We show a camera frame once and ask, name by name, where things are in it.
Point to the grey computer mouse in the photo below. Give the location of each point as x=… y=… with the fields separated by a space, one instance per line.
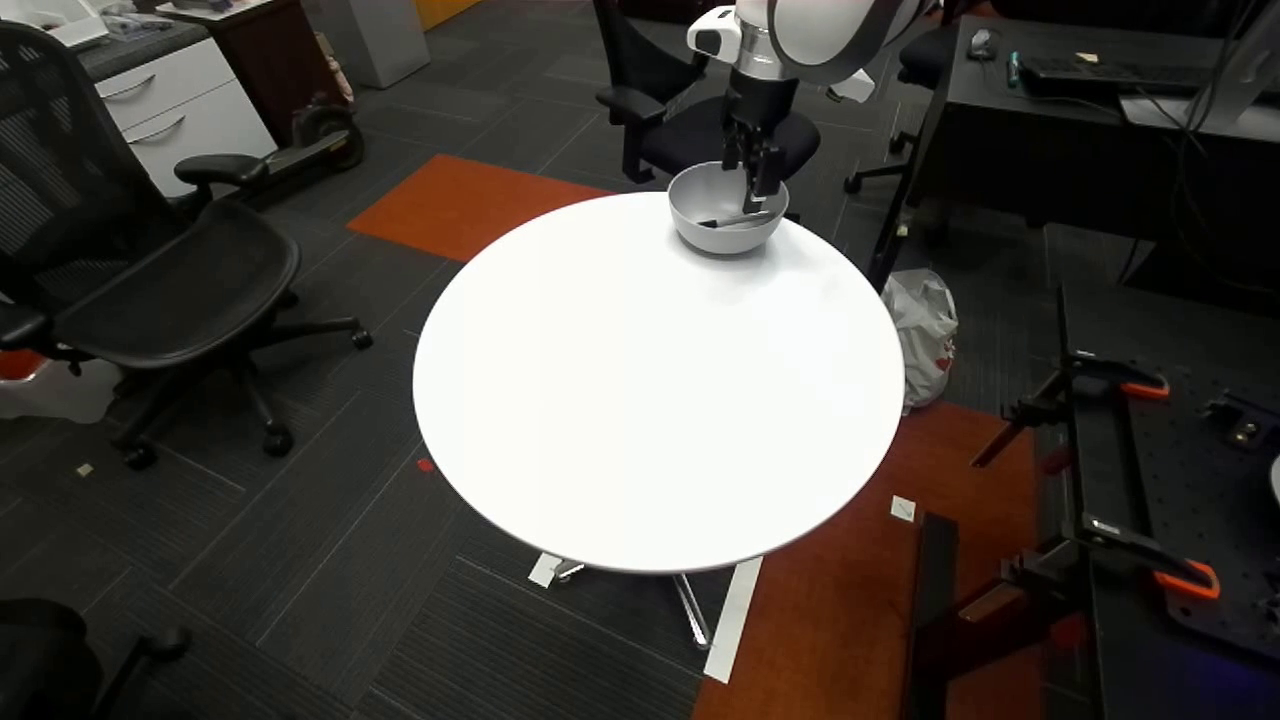
x=983 y=41

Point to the black robot platform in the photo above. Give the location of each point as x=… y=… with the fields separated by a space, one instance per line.
x=1175 y=440

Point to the grey metal cabinet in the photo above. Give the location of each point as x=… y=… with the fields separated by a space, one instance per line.
x=373 y=41

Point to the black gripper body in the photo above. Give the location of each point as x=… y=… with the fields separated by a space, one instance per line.
x=762 y=106

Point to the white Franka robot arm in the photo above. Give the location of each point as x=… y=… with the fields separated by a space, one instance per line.
x=827 y=32

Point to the white plastic sheet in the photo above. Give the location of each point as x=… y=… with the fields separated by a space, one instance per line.
x=54 y=393

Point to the dark brown wooden cabinet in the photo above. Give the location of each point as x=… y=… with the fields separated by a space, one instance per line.
x=272 y=54

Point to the grey round bowl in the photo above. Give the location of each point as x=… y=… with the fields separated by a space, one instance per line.
x=704 y=240

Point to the white plastic bag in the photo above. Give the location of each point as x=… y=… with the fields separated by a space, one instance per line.
x=922 y=332

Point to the small red object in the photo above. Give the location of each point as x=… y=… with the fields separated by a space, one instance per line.
x=425 y=466

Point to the black support post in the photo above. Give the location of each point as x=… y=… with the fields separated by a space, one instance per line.
x=936 y=614

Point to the white drawer cabinet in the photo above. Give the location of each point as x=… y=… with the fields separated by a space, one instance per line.
x=184 y=122

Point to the black desk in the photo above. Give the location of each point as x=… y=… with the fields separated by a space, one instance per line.
x=1043 y=147

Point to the black kick scooter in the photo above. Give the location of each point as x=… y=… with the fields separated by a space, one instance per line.
x=325 y=132

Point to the black mesh office chair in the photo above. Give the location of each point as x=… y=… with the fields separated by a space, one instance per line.
x=172 y=284

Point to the white table base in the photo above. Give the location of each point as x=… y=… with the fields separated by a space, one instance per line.
x=734 y=620

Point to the small white paper scrap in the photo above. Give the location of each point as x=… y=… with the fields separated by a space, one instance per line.
x=907 y=509

